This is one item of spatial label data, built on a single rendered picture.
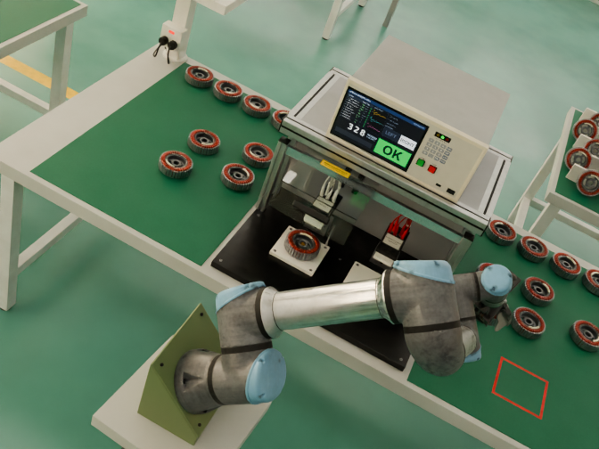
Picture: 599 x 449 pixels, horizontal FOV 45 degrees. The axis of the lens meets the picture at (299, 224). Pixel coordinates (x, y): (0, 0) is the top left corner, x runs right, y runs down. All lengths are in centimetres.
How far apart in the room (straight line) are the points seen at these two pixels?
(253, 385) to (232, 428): 29
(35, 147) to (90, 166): 18
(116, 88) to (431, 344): 172
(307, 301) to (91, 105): 138
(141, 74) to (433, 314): 178
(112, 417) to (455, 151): 114
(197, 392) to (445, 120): 101
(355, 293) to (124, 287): 169
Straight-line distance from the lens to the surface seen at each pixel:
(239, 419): 189
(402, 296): 148
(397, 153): 215
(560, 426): 233
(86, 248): 321
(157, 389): 174
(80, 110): 267
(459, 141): 209
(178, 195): 239
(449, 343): 149
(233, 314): 162
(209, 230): 230
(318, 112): 230
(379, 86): 213
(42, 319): 295
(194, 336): 179
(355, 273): 230
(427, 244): 244
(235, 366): 163
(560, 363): 250
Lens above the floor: 230
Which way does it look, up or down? 40 degrees down
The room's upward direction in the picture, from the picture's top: 22 degrees clockwise
